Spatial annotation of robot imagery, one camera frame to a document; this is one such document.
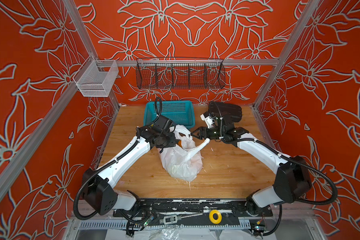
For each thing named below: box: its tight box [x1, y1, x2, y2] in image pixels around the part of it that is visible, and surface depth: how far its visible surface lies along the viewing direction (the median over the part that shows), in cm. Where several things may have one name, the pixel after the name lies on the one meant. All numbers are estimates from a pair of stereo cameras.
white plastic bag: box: [157, 125, 210, 182], surface depth 80 cm
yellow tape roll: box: [208, 209, 223, 224], surface depth 71 cm
